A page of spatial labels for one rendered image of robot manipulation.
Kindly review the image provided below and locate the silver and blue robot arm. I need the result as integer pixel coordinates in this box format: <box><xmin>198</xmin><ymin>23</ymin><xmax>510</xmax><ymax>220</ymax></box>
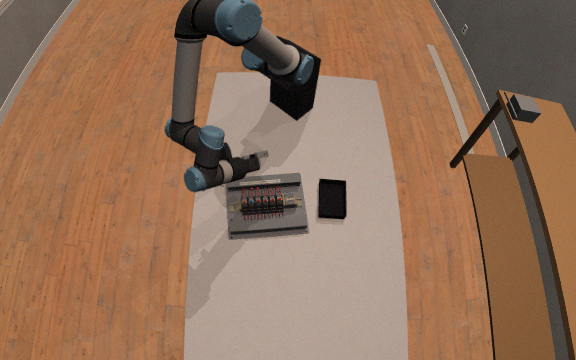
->
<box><xmin>165</xmin><ymin>0</ymin><xmax>314</xmax><ymax>192</ymax></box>

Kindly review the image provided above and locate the grey relay panel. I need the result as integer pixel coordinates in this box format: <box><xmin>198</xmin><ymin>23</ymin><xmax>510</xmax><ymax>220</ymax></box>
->
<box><xmin>226</xmin><ymin>173</ymin><xmax>309</xmax><ymax>240</ymax></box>

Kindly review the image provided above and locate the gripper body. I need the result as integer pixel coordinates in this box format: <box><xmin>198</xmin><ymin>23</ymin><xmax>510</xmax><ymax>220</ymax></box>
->
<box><xmin>219</xmin><ymin>142</ymin><xmax>260</xmax><ymax>187</ymax></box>

